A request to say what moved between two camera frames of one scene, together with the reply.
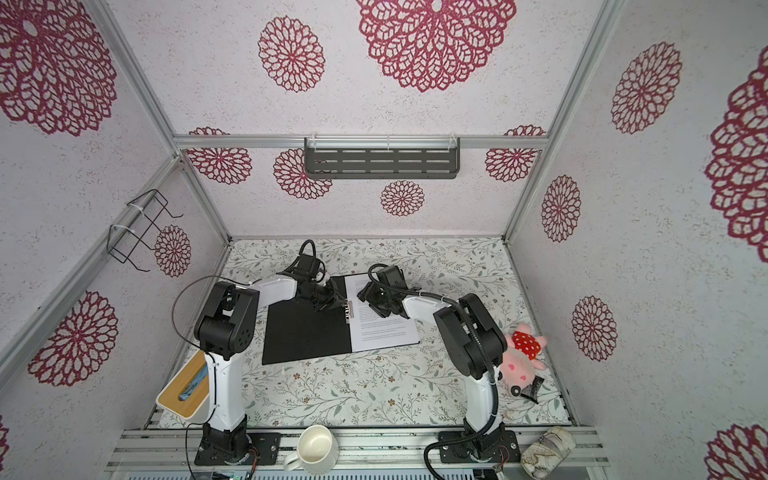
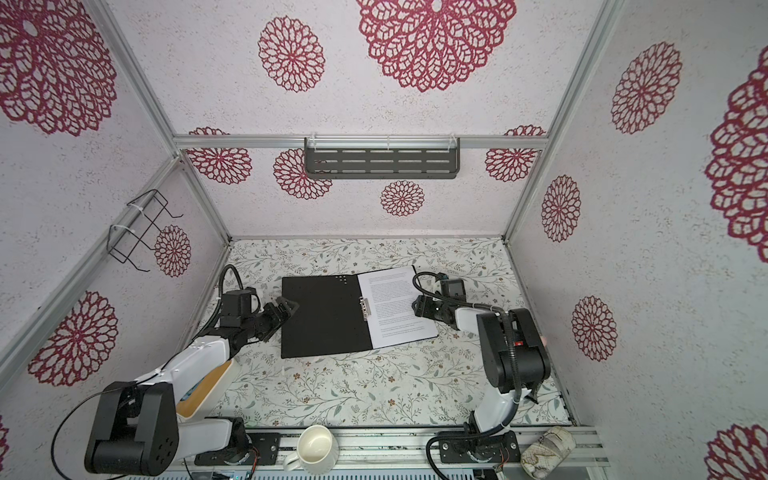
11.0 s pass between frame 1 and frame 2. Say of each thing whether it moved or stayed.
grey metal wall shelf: stayed
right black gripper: moved
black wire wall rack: stayed
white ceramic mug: stayed
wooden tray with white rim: stayed
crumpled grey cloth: stayed
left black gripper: moved
